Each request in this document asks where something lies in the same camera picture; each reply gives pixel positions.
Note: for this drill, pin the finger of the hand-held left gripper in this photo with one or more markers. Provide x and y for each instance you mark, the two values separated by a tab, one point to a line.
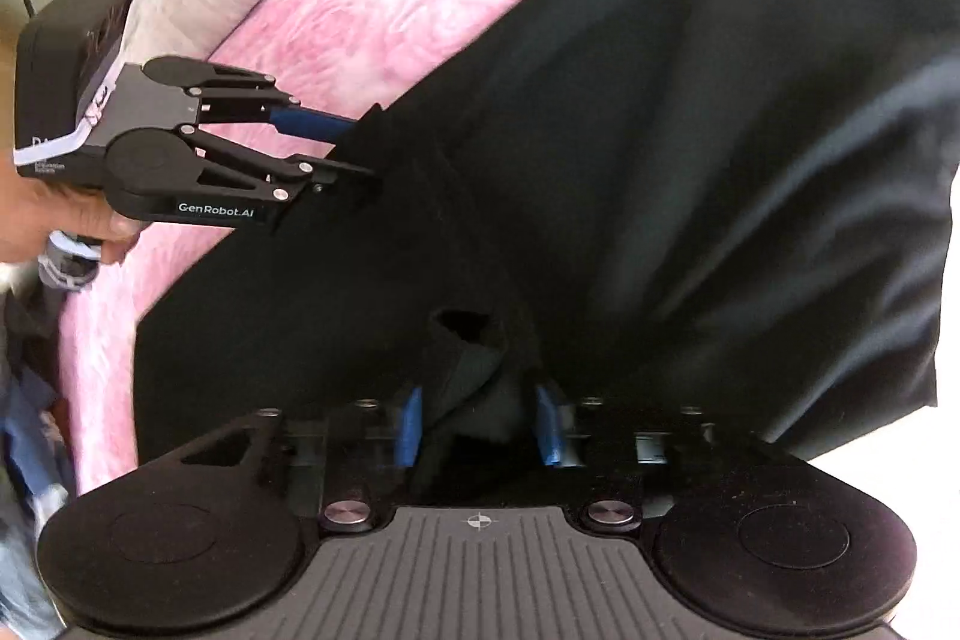
307	123
300	171

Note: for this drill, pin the blue cloth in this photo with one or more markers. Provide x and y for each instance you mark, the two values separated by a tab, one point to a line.
30	430

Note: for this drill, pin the black pants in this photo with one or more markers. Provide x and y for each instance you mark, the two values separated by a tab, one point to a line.
637	160

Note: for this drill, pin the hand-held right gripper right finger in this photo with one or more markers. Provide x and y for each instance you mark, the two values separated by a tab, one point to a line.
547	422

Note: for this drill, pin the pink patterned blanket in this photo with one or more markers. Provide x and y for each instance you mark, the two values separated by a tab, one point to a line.
337	3

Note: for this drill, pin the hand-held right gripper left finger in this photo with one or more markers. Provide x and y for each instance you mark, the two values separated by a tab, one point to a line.
410	426

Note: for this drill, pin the person's left hand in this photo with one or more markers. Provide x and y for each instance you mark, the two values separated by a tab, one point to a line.
52	209

